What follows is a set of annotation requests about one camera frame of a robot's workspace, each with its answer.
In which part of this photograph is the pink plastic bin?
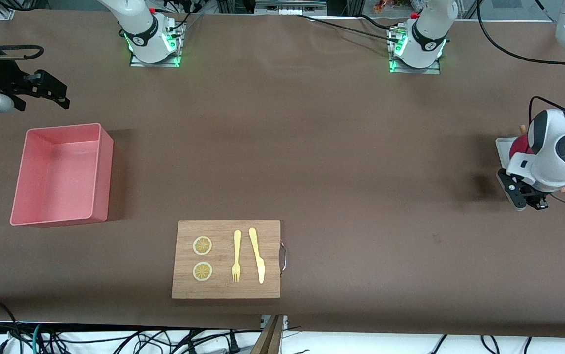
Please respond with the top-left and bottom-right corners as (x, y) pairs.
(10, 123), (114, 228)

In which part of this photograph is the yellow plastic fork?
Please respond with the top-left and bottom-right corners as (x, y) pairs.
(232, 229), (242, 283)

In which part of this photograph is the wooden cutting board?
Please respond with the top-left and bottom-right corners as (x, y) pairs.
(171, 220), (288, 299)

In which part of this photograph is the yellow plastic knife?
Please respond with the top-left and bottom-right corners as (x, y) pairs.
(248, 227), (266, 285)

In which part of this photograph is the brown wooden plank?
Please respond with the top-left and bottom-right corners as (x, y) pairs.
(249, 315), (284, 354)

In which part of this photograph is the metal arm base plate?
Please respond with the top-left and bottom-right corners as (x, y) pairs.
(388, 26), (442, 75)
(130, 21), (185, 68)

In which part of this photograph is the thick black cable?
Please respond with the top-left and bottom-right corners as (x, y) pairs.
(476, 0), (565, 67)

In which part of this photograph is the teal cable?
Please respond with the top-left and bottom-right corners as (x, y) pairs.
(30, 323), (45, 354)

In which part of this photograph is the thin black table cable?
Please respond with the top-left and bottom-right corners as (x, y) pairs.
(296, 14), (402, 38)

